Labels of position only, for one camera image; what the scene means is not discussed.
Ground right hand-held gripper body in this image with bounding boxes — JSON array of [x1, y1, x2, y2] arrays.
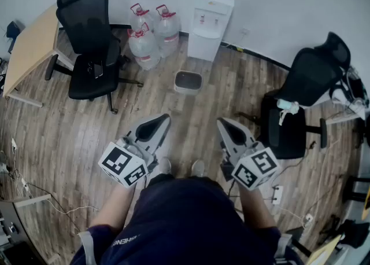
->
[[216, 117, 280, 191]]

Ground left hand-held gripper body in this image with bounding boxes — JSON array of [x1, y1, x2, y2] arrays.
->
[[98, 113, 172, 189]]

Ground small white waste bin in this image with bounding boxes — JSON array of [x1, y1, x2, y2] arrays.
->
[[173, 70, 203, 95]]

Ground person's left forearm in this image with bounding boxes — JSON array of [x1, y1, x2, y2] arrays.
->
[[88, 182, 145, 233]]

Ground person's right forearm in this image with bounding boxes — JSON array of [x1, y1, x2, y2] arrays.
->
[[236, 185, 279, 230]]

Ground person's left white shoe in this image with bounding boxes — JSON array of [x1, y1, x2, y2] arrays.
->
[[158, 156, 172, 176]]

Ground person's black trousers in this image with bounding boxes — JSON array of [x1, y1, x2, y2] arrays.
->
[[147, 172, 223, 191]]

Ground pale blue cloth bundle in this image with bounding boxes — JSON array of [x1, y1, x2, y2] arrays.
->
[[276, 98, 300, 126]]

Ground person's dark blue shirt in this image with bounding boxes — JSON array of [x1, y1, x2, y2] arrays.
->
[[71, 174, 305, 265]]

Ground black smartphone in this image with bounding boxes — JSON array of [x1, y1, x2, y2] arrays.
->
[[92, 60, 105, 80]]

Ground large clear water jug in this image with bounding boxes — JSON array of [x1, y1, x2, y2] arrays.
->
[[153, 4, 183, 58], [127, 22, 161, 71], [128, 3, 154, 32]]

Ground black mesh office chair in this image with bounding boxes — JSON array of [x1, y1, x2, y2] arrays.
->
[[45, 0, 145, 115], [234, 31, 352, 161]]

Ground light wooden board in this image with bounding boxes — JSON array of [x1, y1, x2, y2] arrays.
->
[[305, 234, 342, 265]]

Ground cluttered white desk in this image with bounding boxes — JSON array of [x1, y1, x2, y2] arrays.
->
[[325, 65, 370, 126]]

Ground white water dispenser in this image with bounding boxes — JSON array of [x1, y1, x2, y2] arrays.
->
[[187, 0, 235, 63]]

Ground black bag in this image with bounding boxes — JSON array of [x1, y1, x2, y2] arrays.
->
[[337, 218, 370, 249]]

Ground light wooden desk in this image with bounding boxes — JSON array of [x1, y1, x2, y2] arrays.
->
[[2, 3, 76, 109]]

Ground dark grey desk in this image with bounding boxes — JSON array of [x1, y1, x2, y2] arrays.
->
[[0, 194, 53, 265]]

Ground black desk device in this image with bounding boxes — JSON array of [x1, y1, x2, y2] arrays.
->
[[5, 20, 26, 54]]

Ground white floor cable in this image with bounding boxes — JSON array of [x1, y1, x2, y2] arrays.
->
[[45, 196, 101, 216]]

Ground grey backpack strap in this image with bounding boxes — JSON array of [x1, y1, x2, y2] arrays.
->
[[273, 233, 293, 259], [78, 230, 97, 265]]

